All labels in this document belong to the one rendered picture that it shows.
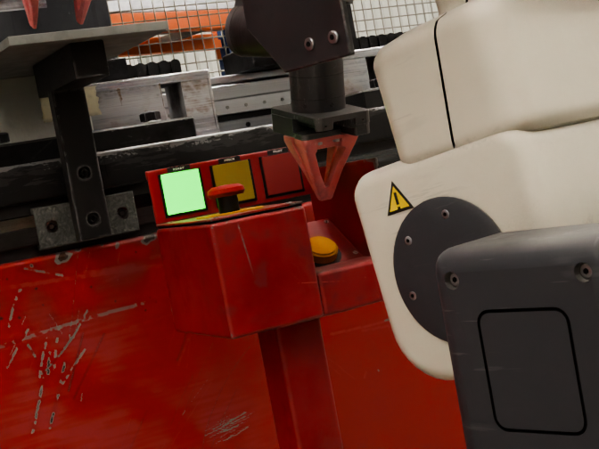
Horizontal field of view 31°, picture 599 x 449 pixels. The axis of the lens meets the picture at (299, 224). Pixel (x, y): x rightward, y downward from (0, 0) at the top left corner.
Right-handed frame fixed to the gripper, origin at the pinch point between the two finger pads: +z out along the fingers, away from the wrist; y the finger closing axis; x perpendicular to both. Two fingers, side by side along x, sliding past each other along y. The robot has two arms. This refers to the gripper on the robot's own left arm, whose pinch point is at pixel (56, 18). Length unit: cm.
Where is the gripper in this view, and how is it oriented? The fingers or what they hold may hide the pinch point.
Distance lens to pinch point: 129.6
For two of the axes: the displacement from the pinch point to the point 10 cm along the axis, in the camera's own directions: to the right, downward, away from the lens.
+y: -8.6, 1.7, -4.8
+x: 5.1, 4.4, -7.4
